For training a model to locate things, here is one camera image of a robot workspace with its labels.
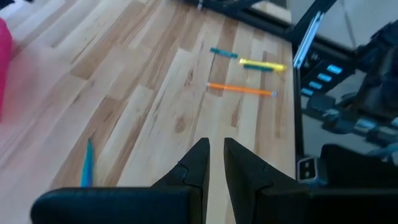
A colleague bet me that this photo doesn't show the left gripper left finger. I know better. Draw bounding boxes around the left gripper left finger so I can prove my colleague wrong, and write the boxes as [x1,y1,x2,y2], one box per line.
[30,138,211,224]

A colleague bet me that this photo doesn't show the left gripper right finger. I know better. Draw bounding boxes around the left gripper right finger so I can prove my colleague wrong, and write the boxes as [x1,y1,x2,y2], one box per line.
[223,138,398,224]

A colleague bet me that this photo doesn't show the purple pink scissors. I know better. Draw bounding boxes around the purple pink scissors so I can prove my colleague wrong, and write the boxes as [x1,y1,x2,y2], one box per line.
[80,138,95,188]

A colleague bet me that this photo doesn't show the pink plastic supply box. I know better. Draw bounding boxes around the pink plastic supply box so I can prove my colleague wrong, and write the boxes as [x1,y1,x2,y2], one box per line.
[0,17,14,122]

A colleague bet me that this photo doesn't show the orange pencil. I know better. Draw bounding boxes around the orange pencil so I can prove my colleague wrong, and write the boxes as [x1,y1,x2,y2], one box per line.
[204,82,278,98]

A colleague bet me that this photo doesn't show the dark green pen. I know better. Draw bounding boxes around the dark green pen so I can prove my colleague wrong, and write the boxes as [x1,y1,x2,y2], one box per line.
[243,64,275,73]

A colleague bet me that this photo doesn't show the yellow highlighter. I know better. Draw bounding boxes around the yellow highlighter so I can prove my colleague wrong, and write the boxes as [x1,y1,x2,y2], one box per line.
[238,58,287,73]

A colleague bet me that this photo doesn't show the short green pen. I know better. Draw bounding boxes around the short green pen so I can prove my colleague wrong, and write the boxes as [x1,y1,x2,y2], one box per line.
[209,47,239,60]

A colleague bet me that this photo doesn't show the black computer blue lights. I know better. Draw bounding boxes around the black computer blue lights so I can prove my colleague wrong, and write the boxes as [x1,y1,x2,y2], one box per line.
[300,62,357,99]

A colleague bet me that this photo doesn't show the dark equipment with cables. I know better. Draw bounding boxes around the dark equipment with cables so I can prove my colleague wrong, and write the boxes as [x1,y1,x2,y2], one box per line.
[306,20,398,156]

